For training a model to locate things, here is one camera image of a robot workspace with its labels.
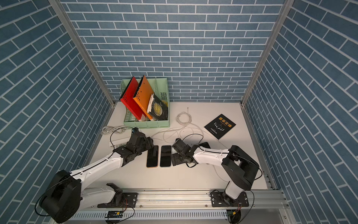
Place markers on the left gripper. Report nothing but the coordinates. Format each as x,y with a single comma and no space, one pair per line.
148,142

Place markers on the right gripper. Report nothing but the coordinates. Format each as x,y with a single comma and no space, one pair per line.
175,159

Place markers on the phone with mint case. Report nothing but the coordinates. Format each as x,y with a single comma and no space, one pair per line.
165,157

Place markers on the phone with orange case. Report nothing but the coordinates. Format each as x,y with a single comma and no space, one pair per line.
152,157

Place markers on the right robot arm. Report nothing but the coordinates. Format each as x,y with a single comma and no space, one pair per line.
239,166

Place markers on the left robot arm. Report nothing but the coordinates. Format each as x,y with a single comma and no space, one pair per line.
68,192

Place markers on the phone with blue case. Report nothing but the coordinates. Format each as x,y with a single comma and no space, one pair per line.
205,145

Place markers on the black book in organizer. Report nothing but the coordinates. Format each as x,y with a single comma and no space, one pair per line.
157,108

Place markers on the black book on table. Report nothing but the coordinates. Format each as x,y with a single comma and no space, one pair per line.
220,126

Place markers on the orange folder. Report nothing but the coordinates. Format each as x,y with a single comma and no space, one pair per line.
142,96

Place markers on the red folder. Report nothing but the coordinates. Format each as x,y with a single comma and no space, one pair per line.
127,99

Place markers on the mint green file organizer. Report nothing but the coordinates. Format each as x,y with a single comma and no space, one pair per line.
160,88

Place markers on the small black controller board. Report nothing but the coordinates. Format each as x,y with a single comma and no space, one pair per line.
114,214

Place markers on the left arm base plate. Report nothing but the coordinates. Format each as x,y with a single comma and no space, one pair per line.
131,199

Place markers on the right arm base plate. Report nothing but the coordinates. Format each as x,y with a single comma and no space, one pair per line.
220,199

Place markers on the aluminium front rail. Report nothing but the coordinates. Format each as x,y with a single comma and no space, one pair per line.
166,199

